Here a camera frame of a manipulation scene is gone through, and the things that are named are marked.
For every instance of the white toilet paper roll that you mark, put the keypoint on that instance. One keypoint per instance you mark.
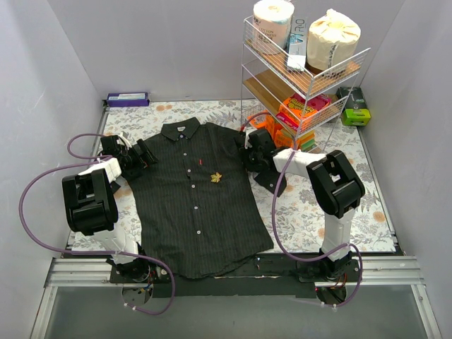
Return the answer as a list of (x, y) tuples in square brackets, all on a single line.
[(271, 22)]

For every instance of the cream toilet paper roll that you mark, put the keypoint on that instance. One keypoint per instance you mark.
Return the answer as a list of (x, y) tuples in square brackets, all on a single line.
[(331, 39)]

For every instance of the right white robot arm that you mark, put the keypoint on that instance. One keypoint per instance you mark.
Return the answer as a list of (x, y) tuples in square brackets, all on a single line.
[(337, 187)]

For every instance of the black pinstriped shirt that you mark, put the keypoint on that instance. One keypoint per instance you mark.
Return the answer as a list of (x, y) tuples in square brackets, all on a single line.
[(198, 228)]

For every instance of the orange box left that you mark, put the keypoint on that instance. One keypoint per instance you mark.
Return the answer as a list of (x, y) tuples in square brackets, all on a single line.
[(267, 121)]

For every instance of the white wire shelf rack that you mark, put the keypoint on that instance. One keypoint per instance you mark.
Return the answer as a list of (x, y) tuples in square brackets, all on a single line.
[(266, 83)]

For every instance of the orange pink snack box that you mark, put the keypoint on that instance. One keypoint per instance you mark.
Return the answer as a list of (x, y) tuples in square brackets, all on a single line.
[(296, 113)]

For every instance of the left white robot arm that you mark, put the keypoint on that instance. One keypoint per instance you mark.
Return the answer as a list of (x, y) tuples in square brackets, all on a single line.
[(89, 200)]

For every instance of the gold brooch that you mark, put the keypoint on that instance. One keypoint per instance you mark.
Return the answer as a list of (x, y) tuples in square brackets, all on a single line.
[(216, 177)]

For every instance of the blue white toothpaste box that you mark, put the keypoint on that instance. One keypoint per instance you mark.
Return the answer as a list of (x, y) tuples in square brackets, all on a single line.
[(297, 45)]

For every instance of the aluminium frame rail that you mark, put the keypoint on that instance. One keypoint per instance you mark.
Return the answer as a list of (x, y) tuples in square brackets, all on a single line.
[(68, 272)]

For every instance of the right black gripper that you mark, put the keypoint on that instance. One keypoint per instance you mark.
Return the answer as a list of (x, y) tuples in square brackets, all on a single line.
[(267, 177)]

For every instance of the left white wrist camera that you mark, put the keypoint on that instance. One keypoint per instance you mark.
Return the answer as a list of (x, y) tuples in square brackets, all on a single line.
[(124, 140)]

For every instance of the green black box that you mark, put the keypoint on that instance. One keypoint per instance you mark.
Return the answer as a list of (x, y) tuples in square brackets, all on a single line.
[(355, 110)]

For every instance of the purple flat box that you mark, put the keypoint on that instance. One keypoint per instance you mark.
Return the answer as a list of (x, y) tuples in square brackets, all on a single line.
[(128, 100)]

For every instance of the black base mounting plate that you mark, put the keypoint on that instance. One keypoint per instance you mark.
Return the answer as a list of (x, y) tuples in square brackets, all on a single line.
[(271, 275)]

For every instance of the floral tablecloth mat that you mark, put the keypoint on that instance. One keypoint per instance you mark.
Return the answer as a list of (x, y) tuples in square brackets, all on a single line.
[(299, 219)]

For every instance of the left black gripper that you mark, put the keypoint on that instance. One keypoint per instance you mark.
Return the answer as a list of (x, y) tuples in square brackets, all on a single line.
[(140, 155)]

